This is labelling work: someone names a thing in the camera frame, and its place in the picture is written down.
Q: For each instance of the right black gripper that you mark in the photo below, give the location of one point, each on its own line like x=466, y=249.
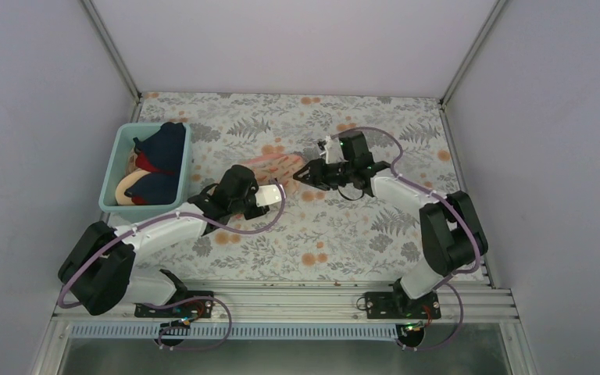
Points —
x=313, y=181

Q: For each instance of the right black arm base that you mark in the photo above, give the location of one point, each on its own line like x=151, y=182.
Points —
x=412, y=316

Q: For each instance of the light blue plastic bin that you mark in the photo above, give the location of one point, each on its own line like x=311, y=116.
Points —
x=116, y=170

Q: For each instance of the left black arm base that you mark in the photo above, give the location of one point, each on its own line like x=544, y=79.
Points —
x=180, y=315

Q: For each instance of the peach floral mesh laundry bag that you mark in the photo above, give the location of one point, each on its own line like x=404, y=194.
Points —
x=278, y=169

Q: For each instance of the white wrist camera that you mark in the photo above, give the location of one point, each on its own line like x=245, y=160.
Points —
x=269, y=195
x=330, y=149

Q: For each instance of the navy beige bra lower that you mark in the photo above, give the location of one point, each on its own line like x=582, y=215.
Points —
x=145, y=188

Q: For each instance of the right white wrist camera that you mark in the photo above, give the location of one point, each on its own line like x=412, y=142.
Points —
x=330, y=149

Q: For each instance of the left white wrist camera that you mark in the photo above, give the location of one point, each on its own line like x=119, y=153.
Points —
x=269, y=195

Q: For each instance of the floral patterned table mat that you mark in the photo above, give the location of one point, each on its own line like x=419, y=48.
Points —
x=330, y=236

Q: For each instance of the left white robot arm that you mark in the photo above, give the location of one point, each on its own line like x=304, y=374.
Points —
x=100, y=272

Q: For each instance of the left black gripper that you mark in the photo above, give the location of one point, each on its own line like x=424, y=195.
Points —
x=256, y=214

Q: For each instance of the navy red bra upper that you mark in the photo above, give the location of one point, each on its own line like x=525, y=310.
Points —
x=163, y=151

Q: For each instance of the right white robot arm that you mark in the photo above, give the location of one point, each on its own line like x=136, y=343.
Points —
x=453, y=241

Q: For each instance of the aluminium front rail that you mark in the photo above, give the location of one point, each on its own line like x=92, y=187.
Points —
x=340, y=302

